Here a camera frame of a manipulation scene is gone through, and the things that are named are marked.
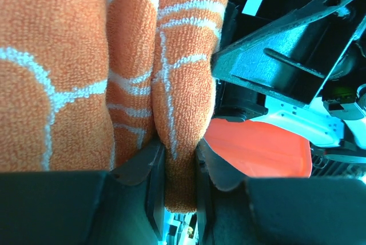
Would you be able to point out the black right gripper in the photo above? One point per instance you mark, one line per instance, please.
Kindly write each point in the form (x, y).
(290, 48)

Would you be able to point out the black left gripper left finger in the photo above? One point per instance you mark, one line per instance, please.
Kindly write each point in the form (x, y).
(148, 167)

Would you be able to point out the orange cartoon towel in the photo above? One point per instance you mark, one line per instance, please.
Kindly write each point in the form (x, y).
(85, 84)

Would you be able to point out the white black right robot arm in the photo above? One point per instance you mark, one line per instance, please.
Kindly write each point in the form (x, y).
(263, 136)

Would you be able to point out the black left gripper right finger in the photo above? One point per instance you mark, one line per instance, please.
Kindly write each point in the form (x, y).
(213, 173)

